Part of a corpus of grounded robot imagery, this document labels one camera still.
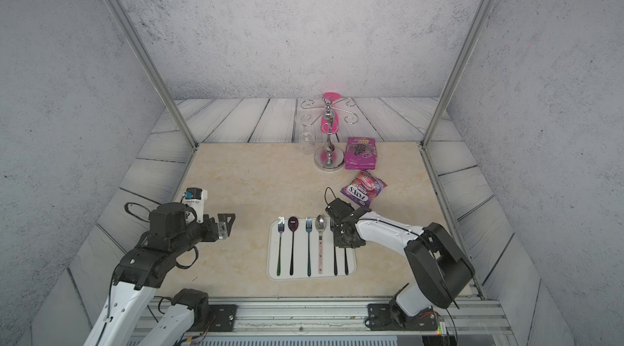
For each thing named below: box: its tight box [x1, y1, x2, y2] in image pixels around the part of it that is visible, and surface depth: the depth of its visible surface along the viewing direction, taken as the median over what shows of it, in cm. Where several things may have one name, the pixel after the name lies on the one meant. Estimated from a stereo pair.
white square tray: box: [266, 217, 357, 281], surface depth 88 cm
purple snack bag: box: [344, 137, 377, 170], surface depth 110 cm
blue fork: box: [305, 216, 312, 277], surface depth 95 cm
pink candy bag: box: [340, 169, 388, 208], surface depth 104 cm
